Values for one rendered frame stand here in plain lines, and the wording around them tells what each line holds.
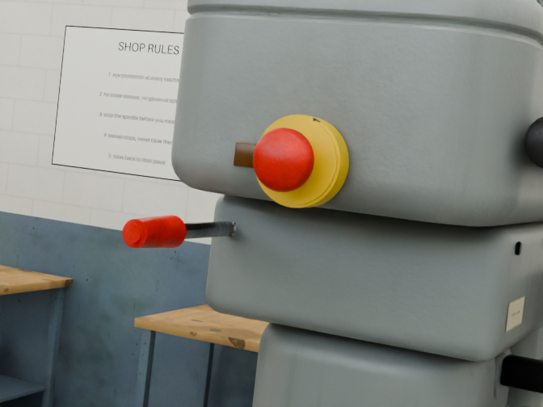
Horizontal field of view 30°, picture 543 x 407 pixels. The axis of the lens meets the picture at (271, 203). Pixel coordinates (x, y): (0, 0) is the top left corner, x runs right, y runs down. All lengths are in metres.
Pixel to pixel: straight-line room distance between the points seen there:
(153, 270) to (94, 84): 1.17
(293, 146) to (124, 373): 5.46
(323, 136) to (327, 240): 0.14
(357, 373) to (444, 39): 0.29
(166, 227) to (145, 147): 5.22
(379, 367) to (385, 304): 0.07
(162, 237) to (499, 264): 0.24
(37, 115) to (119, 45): 0.71
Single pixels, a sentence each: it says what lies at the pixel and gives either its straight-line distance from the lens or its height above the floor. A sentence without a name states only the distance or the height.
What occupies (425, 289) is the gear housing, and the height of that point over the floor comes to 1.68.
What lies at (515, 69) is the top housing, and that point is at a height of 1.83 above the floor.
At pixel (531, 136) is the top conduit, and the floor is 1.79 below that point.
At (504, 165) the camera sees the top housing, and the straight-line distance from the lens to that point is 0.66.
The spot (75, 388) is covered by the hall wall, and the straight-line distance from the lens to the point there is 6.26.
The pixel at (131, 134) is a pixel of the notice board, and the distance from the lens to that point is 5.97.
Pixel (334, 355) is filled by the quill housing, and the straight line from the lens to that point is 0.81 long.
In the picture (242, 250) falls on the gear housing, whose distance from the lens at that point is 0.79.
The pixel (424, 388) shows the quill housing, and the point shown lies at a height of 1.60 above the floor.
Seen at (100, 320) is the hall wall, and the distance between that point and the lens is 6.10.
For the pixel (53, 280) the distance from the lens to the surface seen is 5.97.
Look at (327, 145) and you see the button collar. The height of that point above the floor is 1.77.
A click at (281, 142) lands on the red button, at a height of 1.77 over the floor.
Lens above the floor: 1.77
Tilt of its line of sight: 3 degrees down
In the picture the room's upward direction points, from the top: 6 degrees clockwise
